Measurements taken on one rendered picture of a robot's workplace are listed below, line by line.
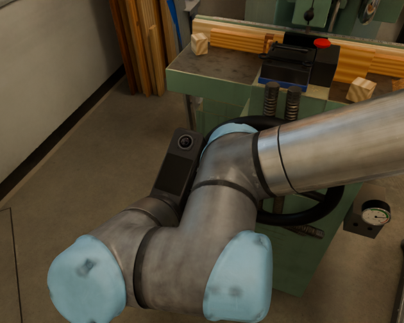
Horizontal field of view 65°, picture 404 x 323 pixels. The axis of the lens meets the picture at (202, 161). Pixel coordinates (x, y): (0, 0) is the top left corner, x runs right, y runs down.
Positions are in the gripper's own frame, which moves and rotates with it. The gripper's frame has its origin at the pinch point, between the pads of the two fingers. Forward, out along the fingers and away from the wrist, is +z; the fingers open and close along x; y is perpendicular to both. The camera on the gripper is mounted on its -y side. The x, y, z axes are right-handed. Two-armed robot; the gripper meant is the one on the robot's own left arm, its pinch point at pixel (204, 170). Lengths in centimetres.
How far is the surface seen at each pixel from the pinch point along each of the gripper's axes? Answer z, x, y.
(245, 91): 18.9, 1.1, -14.5
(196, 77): 18.4, -10.9, -15.5
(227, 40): 30.3, -8.4, -25.8
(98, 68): 135, -121, -5
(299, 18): 22.3, 8.7, -31.8
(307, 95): 7.1, 14.3, -16.6
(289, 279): 57, 26, 52
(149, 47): 142, -88, -24
